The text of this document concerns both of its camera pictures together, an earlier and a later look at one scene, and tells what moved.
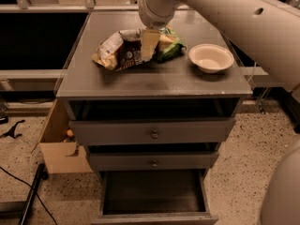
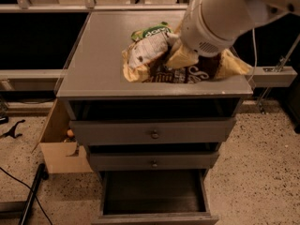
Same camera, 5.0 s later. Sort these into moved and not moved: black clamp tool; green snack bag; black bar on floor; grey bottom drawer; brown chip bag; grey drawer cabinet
Moved: brown chip bag; green snack bag
Not moved: grey bottom drawer; black clamp tool; black bar on floor; grey drawer cabinet
